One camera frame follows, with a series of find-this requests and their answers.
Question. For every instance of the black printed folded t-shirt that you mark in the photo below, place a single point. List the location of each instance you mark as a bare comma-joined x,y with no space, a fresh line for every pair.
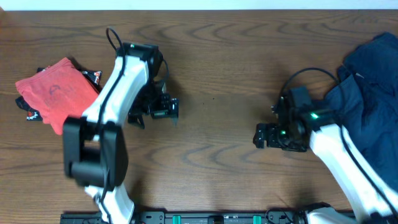
92,76

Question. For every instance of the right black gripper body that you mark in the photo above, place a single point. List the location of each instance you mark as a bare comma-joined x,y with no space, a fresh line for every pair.
282,137

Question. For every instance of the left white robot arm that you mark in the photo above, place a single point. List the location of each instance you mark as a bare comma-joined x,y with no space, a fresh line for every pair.
94,148

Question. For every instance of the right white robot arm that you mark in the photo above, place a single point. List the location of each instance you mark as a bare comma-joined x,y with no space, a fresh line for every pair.
320,131

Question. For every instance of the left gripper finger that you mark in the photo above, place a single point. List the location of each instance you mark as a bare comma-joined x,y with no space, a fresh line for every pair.
136,120
175,120

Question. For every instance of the orange printed t-shirt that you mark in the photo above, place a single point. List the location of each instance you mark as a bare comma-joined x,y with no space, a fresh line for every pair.
58,92

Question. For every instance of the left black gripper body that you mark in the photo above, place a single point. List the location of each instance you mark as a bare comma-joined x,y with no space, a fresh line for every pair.
150,102

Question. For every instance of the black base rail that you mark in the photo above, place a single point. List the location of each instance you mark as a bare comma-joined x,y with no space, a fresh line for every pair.
157,217

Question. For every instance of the navy blue garment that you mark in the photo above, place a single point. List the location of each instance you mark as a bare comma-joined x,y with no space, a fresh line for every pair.
367,99

